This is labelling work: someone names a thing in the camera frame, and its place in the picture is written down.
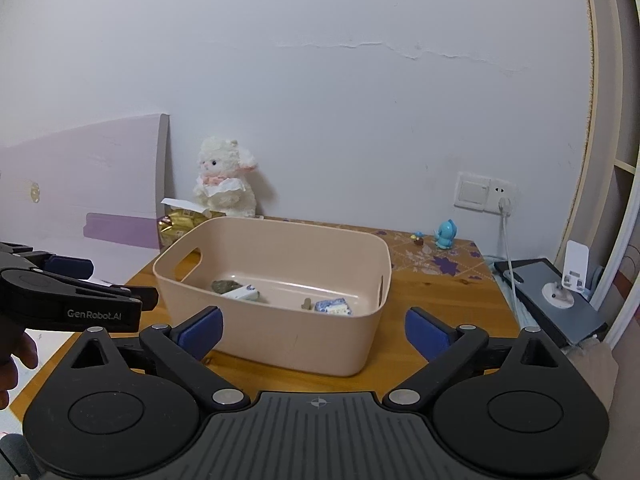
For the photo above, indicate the white plush sheep toy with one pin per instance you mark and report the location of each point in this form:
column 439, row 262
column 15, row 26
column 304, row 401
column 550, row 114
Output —
column 222, row 185

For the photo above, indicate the white wall socket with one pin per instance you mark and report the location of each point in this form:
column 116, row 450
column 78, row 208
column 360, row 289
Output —
column 484, row 194

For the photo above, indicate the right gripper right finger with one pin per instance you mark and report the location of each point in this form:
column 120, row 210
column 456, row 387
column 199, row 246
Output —
column 452, row 354

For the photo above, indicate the pink purple headboard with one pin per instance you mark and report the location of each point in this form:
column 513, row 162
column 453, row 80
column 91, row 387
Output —
column 91, row 192

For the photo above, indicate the beige plastic storage basket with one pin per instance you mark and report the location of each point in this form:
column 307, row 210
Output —
column 293, row 266

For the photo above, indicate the gold snack bag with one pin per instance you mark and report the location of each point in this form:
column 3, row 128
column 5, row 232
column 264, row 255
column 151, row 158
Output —
column 176, row 224

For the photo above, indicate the white phone stand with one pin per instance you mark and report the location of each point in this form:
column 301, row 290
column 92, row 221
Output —
column 570, row 274

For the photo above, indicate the person's left hand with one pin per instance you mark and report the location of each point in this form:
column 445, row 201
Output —
column 15, row 345

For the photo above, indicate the small dark figurine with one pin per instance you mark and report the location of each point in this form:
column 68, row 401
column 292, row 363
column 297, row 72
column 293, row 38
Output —
column 418, row 238

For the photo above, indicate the blue figurine toy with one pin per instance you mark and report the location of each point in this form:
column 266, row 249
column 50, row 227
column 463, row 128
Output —
column 445, row 234

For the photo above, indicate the olive green pouch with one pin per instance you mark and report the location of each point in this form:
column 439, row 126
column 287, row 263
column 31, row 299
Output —
column 221, row 287

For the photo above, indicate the white curved shelf frame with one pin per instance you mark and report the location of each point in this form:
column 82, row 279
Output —
column 605, row 212

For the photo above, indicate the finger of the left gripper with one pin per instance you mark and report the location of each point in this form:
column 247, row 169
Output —
column 53, row 290
column 64, row 265

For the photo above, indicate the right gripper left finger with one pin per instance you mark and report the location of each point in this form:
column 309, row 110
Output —
column 178, row 353

